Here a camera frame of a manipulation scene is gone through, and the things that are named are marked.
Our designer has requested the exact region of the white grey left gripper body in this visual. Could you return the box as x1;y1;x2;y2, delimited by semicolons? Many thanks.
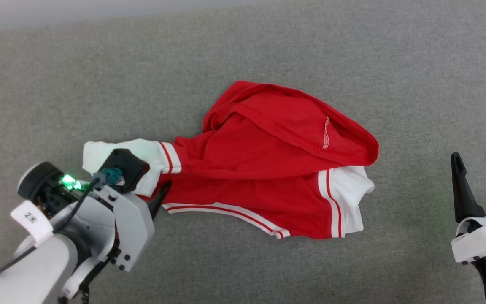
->
17;162;156;272

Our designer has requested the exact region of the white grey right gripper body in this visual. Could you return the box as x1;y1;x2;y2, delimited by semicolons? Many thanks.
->
451;216;486;304

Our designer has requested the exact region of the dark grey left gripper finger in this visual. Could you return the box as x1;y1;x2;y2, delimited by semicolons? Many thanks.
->
147;180;173;221

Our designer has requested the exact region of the red and white garment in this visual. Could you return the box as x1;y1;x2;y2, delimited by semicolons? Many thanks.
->
82;80;380;240

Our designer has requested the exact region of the white paper label tag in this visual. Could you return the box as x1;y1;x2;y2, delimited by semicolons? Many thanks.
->
10;200;54;248

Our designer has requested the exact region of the grey fabric sofa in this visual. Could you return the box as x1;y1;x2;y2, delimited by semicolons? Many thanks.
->
0;0;486;304

